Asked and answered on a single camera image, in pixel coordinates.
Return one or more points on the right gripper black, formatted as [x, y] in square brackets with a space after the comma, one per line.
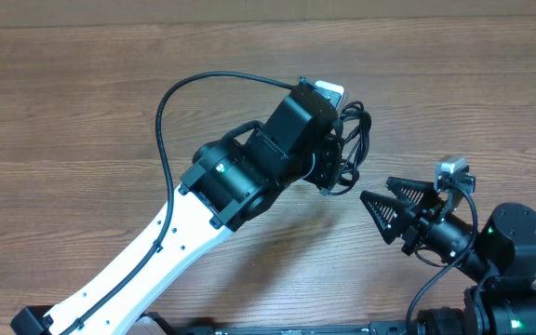
[423, 215]

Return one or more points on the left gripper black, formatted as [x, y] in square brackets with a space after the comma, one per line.
[328, 151]

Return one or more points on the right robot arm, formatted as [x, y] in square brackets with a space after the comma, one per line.
[498, 256]

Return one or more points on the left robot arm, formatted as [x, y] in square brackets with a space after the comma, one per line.
[231, 181]

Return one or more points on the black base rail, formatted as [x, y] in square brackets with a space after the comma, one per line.
[372, 328]

